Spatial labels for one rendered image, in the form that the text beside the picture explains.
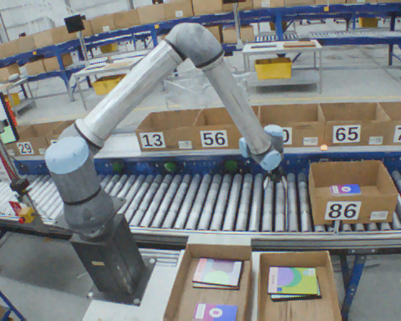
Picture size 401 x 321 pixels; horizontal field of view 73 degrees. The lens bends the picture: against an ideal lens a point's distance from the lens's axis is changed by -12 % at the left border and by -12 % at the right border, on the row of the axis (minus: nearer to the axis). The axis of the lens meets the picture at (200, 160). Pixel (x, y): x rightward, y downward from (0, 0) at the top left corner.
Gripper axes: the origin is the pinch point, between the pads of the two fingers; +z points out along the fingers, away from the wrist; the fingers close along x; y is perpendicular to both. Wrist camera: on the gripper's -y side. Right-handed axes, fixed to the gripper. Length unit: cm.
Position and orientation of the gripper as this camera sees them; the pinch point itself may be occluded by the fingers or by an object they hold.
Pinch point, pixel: (275, 188)
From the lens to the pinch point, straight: 166.5
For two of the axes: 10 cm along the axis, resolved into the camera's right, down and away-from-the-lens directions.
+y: -2.1, 5.3, -8.2
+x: 9.7, -0.2, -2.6
